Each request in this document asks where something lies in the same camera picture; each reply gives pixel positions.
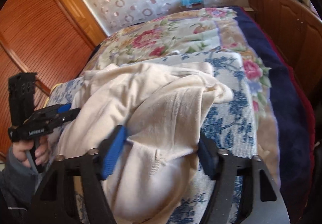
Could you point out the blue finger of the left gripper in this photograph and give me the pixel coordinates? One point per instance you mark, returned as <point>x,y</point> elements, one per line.
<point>64,108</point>
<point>69,115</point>

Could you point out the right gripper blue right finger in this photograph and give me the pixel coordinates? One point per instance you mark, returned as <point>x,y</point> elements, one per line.
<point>209,157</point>

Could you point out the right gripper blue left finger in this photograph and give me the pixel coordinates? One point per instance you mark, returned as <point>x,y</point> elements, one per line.
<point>110,150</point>

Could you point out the beige printed t-shirt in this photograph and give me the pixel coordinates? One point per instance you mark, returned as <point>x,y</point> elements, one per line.
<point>163,108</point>

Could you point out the grey left sleeve forearm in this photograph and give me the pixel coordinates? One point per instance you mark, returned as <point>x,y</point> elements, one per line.
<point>18,185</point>

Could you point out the person's left hand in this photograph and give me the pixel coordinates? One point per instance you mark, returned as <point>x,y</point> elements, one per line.
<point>20,149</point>

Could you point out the blue floral white bedspread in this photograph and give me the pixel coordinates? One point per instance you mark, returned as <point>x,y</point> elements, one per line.
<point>231,125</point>

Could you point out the pink floral quilt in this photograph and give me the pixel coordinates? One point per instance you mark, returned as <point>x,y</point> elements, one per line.
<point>196,31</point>

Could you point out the blue object behind bed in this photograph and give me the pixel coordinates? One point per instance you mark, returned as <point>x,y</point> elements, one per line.
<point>192,4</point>

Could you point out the brown wooden cabinet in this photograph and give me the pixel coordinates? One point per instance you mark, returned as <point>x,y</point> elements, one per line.
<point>296,32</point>

